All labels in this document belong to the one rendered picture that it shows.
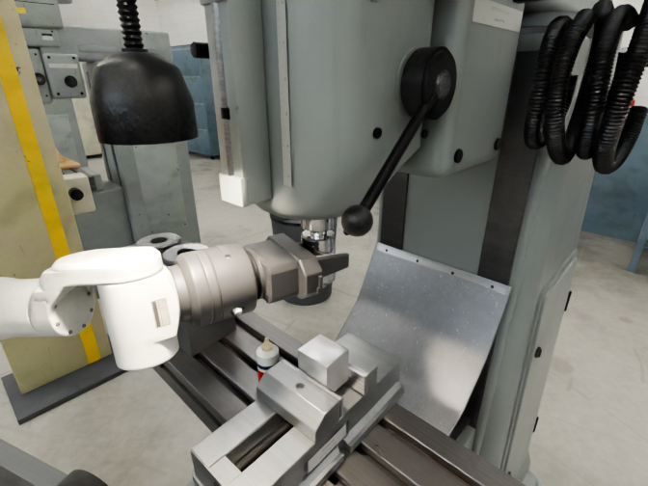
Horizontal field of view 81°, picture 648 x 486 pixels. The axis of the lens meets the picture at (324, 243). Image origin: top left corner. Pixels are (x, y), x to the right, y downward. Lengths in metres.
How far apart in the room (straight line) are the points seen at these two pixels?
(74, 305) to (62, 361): 1.95
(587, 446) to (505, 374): 1.26
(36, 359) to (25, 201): 0.79
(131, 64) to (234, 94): 0.10
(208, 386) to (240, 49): 0.59
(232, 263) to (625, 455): 2.01
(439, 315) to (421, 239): 0.17
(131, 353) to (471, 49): 0.50
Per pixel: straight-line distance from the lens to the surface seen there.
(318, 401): 0.58
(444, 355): 0.85
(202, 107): 7.75
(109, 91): 0.31
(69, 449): 2.15
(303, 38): 0.37
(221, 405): 0.75
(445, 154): 0.50
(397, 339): 0.88
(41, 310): 0.49
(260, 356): 0.70
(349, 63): 0.37
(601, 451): 2.19
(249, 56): 0.39
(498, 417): 1.03
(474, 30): 0.52
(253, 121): 0.39
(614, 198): 4.67
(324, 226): 0.48
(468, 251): 0.83
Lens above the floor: 1.46
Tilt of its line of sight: 23 degrees down
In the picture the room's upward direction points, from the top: straight up
